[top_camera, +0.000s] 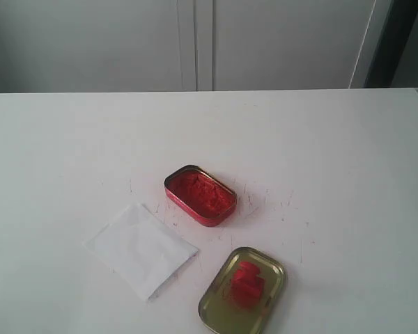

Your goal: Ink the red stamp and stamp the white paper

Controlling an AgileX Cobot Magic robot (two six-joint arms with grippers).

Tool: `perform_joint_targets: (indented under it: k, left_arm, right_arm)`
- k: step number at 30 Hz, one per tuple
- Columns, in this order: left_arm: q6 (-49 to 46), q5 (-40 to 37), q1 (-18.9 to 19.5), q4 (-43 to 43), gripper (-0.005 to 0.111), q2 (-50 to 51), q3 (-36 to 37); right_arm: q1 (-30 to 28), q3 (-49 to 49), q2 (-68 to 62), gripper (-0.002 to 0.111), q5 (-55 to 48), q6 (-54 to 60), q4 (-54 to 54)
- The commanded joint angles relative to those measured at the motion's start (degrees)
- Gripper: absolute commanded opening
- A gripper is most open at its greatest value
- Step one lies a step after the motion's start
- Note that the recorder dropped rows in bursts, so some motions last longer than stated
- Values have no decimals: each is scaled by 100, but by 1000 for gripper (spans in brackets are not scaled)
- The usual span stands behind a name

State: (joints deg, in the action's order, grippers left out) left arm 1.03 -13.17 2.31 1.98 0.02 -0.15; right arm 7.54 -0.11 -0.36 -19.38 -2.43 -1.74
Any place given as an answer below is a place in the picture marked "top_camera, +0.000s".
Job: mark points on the gold tin lid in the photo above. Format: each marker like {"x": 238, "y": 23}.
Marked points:
{"x": 221, "y": 314}

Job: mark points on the grey cabinet doors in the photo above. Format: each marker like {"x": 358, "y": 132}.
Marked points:
{"x": 136, "y": 46}

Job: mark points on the red stamp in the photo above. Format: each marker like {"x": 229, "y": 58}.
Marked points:
{"x": 246, "y": 285}

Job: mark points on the white paper sheet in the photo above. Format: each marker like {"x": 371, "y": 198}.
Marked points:
{"x": 141, "y": 249}

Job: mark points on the red ink pad tin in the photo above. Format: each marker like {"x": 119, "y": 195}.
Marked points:
{"x": 200, "y": 195}

